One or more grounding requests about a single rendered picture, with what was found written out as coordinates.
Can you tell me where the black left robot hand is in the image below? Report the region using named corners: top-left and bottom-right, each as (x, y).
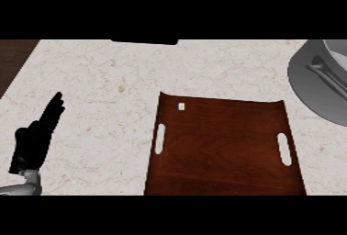
top-left (8, 91), bottom-right (67, 175)

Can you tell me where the grey metal pot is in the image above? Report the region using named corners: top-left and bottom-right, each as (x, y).
top-left (287, 39), bottom-right (347, 128)

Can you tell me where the black appliance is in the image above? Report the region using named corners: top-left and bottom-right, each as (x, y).
top-left (110, 39), bottom-right (181, 46)

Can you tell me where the dark brown wooden tray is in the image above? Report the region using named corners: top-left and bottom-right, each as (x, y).
top-left (142, 91), bottom-right (308, 196)

